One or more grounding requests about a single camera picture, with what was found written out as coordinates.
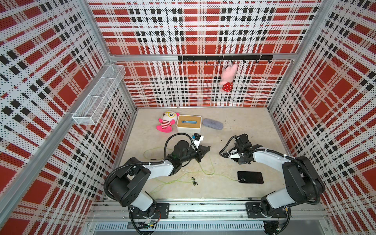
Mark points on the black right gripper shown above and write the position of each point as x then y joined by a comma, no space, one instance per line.
242,161

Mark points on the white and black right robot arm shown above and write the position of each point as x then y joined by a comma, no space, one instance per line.
303,184

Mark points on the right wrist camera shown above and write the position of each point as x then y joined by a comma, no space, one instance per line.
234,155

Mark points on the white tissue box wooden lid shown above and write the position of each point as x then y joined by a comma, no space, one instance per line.
189,124

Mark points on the grey fabric case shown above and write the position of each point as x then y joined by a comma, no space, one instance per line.
214,124

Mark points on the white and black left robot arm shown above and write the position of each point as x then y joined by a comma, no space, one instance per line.
125,184

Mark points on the black hook rail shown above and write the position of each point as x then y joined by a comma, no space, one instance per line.
206,58

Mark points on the white wire mesh basket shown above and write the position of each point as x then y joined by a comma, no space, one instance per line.
105,84

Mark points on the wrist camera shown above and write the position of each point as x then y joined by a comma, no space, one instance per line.
234,155
197,138

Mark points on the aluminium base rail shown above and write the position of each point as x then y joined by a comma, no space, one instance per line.
209,217

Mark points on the pink pig plush toy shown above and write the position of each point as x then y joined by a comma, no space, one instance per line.
227,78

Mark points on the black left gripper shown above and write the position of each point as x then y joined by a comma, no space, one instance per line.
199,154

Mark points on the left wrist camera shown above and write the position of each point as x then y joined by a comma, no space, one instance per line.
197,138

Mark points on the pink striped plush doll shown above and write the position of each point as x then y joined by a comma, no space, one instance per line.
167,120

